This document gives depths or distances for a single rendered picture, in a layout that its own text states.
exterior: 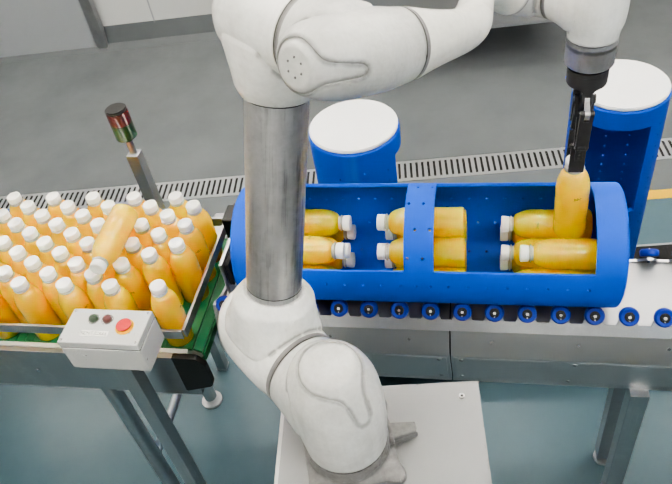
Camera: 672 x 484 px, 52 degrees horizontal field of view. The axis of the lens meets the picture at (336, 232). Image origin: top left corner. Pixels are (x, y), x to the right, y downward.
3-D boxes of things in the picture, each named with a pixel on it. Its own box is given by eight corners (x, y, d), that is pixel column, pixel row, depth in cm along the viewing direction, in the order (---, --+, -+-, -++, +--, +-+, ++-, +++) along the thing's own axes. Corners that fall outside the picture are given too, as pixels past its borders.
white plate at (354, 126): (354, 163, 201) (354, 166, 201) (416, 117, 213) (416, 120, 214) (290, 130, 217) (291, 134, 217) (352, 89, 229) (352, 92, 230)
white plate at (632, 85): (566, 63, 223) (565, 66, 224) (584, 112, 203) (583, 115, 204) (656, 55, 220) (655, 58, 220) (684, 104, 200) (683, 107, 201)
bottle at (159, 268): (189, 302, 189) (169, 254, 176) (168, 318, 185) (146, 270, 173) (174, 290, 193) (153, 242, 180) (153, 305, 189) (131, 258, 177)
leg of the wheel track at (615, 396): (612, 466, 232) (643, 354, 189) (593, 465, 233) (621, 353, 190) (609, 450, 236) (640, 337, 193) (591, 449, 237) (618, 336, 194)
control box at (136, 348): (151, 371, 161) (136, 344, 154) (73, 367, 165) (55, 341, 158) (165, 337, 168) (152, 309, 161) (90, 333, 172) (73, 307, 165)
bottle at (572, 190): (549, 221, 160) (552, 158, 147) (579, 216, 159) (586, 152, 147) (558, 242, 155) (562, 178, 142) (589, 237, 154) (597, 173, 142)
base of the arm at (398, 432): (429, 478, 125) (428, 462, 121) (310, 506, 124) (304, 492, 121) (404, 394, 139) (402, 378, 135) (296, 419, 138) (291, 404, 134)
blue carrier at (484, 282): (618, 334, 155) (637, 236, 138) (245, 321, 173) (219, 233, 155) (601, 251, 177) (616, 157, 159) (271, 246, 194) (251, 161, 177)
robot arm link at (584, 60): (616, 22, 126) (611, 51, 130) (563, 24, 128) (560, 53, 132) (623, 47, 120) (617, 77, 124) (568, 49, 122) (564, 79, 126)
